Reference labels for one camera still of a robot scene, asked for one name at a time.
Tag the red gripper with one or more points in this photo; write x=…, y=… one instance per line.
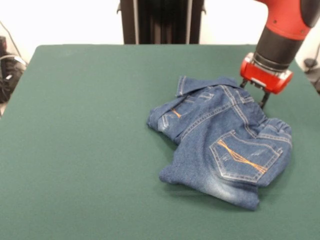
x=260, y=75

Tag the blue denim jeans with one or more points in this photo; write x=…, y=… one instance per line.
x=212, y=130

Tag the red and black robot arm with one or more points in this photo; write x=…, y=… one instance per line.
x=282, y=20

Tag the black floor equipment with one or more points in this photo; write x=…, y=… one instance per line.
x=313, y=75

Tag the dark green table cloth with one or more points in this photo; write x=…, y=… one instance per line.
x=75, y=125

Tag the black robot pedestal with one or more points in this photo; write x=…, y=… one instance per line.
x=162, y=22

